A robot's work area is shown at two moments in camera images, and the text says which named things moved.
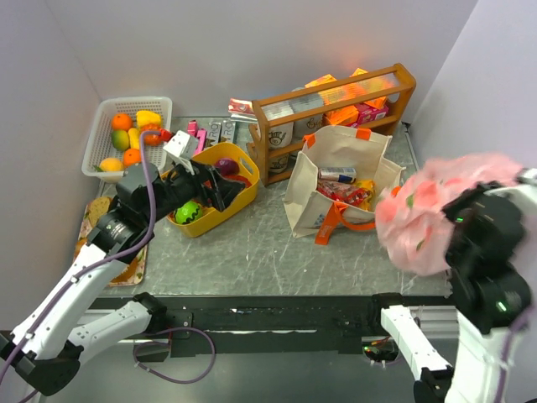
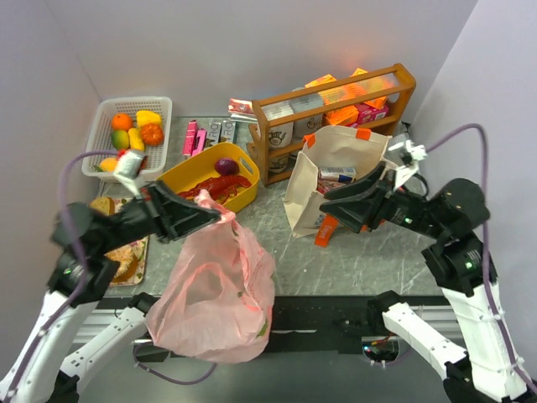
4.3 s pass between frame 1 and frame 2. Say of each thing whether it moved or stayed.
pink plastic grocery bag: moved
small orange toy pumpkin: stayed
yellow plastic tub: stayed
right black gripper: moved
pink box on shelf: stayed
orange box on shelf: stayed
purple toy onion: stayed
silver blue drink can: stayed
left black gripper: moved
